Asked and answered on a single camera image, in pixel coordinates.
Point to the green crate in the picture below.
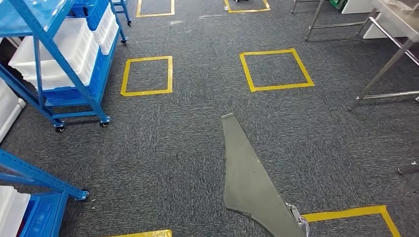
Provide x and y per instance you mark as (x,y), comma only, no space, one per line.
(337,3)

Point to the white cabinet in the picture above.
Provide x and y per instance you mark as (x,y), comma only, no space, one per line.
(383,31)

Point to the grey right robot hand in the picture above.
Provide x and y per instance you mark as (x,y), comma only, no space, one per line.
(299,219)

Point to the stainless steel table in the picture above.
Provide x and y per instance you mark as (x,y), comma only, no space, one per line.
(402,19)
(337,25)

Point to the blue wheeled shelf rack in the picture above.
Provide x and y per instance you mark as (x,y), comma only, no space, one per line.
(32,173)
(122,6)
(29,23)

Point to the black plastic plate part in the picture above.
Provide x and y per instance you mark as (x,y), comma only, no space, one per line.
(248,183)

